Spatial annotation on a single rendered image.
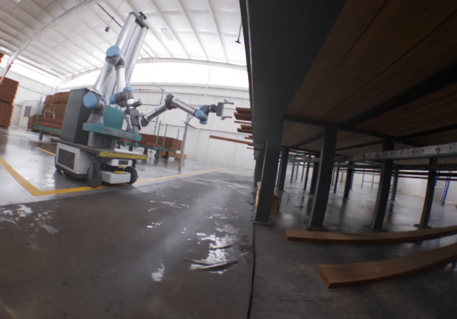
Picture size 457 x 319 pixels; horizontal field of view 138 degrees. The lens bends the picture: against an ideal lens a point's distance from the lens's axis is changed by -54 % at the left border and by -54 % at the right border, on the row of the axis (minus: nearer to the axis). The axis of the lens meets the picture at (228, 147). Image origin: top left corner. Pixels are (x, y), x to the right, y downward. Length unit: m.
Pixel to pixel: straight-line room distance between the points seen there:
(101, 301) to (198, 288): 0.29
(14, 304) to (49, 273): 0.17
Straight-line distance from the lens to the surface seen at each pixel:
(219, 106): 1.79
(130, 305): 0.56
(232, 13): 9.63
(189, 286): 0.63
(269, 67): 0.20
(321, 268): 0.86
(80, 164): 1.72
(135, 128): 1.99
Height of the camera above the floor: 0.42
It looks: 3 degrees up
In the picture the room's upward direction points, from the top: 9 degrees clockwise
